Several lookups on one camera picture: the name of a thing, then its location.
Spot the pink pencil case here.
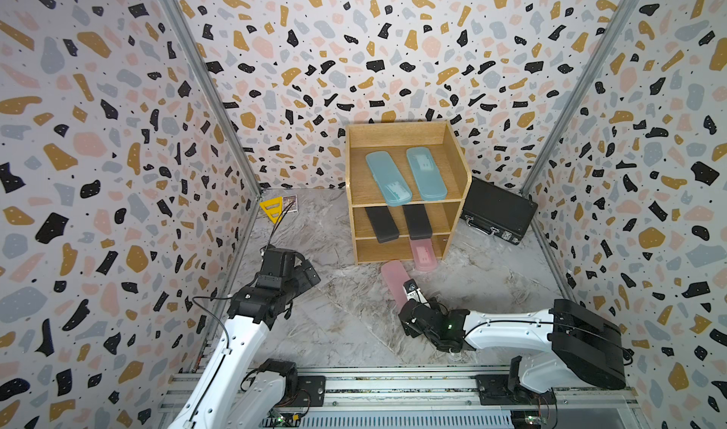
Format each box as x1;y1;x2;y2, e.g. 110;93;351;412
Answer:
381;261;410;312
409;239;438;272

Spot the black pencil case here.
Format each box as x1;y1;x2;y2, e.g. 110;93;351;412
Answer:
403;205;433;241
365;206;399;243

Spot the translucent blue pencil case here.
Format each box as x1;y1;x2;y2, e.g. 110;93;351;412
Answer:
406;147;448;202
365;151;413;207

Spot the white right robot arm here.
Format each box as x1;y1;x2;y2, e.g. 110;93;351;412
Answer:
399;298;630;394

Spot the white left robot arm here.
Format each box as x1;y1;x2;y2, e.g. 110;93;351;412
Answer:
170;246;320;428

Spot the wooden three-tier shelf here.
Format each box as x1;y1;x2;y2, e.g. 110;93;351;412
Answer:
346;122;473;264

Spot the yellow triangular object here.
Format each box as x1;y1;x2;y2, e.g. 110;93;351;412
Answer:
259;196;285;225

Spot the small card box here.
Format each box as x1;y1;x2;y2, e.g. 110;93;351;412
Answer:
281;195;298;213

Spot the black aluminium briefcase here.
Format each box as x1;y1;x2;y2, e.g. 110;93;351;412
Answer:
460;178;538;245

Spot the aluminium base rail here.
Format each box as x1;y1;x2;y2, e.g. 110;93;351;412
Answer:
158;363;643;429

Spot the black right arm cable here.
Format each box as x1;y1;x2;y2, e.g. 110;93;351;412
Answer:
413;289;634;368

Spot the aluminium corner post left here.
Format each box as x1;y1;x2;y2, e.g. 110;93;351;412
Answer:
159;0;262;200

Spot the aluminium corner post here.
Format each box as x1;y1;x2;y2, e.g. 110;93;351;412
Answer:
519;0;654;196
159;0;262;200

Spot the aluminium corner post right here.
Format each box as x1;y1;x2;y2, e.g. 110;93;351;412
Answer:
519;0;654;196

